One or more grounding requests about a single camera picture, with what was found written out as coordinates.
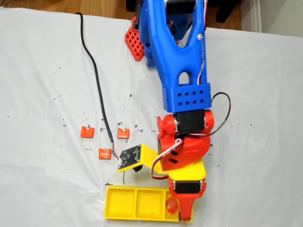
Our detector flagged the orange candy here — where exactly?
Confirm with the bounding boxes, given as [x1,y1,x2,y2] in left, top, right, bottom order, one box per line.
[80,125,95,139]
[117,127,130,140]
[98,148,112,160]

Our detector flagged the red candy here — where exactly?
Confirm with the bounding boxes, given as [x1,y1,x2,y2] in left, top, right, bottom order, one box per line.
[166,198,180,214]

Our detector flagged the white plastic table cover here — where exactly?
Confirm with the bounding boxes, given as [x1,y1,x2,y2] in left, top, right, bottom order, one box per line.
[0,6,303,227]

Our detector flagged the white servo wire loop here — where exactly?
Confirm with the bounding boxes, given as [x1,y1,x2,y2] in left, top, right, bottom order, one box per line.
[152,139,183,180]

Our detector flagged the black red servo wire loop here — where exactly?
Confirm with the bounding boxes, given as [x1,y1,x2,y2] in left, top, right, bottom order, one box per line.
[211,92,232,137]

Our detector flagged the thick black camera cable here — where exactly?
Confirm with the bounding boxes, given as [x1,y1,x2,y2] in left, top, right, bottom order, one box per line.
[75,12,120,164]

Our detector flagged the yellow three-compartment box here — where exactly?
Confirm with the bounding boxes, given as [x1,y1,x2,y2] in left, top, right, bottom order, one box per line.
[103,185,194,223]

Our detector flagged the camera board on yellow mount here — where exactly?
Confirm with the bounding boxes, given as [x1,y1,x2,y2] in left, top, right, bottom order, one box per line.
[117,143,166,177]

